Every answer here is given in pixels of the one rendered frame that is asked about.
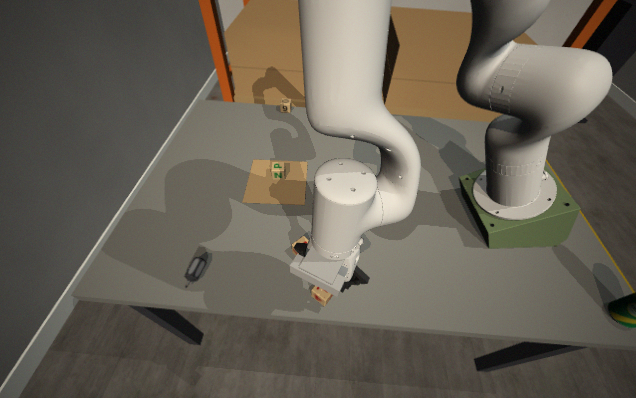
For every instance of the green drink can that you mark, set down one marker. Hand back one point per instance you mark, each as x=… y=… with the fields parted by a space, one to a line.
x=623 y=310

